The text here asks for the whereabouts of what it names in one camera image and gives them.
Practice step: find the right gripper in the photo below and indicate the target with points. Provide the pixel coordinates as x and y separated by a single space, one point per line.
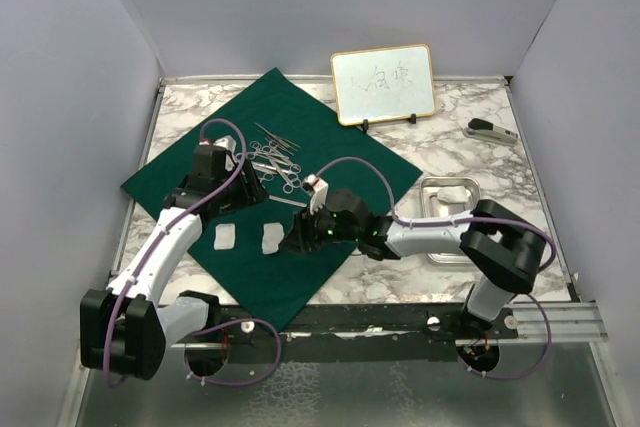
301 233

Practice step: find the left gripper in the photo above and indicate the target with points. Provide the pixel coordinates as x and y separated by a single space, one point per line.
252 192

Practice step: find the white gauze pad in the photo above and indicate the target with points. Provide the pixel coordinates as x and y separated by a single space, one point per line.
273 234
452 194
225 237

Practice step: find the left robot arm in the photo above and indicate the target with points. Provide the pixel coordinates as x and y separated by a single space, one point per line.
124 329

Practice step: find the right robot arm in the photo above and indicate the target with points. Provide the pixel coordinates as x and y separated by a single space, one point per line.
505 248

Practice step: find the green surgical cloth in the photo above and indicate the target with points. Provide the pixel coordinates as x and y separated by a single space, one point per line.
276 287

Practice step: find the steel hemostat clamp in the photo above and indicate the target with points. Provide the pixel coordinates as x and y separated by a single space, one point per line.
267 152

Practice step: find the stainless steel tray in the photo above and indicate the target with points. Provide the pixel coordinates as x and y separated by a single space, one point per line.
432 207

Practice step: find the black grey stapler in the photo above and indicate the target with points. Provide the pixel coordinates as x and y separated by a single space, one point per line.
484 130

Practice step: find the steel scalpel handle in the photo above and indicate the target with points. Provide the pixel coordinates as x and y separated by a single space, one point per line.
287 201

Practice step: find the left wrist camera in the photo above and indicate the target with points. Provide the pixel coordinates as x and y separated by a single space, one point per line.
228 143

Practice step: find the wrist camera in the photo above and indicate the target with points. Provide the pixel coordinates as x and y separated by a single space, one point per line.
228 143
316 188

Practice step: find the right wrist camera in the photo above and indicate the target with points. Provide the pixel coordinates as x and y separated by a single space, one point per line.
316 188

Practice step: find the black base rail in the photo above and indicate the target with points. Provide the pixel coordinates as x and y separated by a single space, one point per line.
354 333

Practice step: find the white board with frame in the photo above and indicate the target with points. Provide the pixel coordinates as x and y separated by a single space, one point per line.
383 84

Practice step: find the aluminium extrusion rail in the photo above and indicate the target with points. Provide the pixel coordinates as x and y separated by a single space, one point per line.
570 322

